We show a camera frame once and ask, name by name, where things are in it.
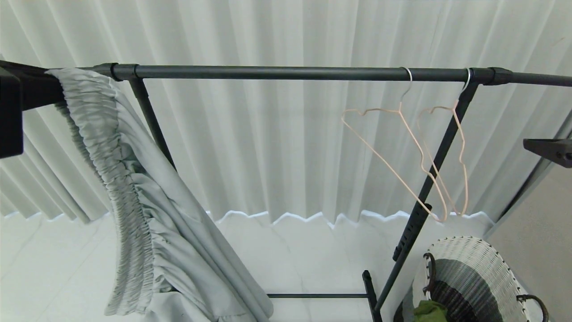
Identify white laundry basket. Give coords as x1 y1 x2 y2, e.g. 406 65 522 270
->
393 236 549 322

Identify pink clothes hanger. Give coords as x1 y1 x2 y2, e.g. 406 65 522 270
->
341 67 447 223
417 68 472 216

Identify black clothes rack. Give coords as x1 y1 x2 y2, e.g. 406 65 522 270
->
80 63 572 322

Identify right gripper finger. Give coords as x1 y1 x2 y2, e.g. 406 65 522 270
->
523 138 572 168

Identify pale grey shorts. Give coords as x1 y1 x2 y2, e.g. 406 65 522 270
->
46 67 274 322

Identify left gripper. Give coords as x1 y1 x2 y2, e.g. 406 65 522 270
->
0 60 24 159

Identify green garment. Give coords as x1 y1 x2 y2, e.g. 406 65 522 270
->
413 301 449 322

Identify white curtain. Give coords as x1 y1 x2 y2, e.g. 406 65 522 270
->
0 0 572 224

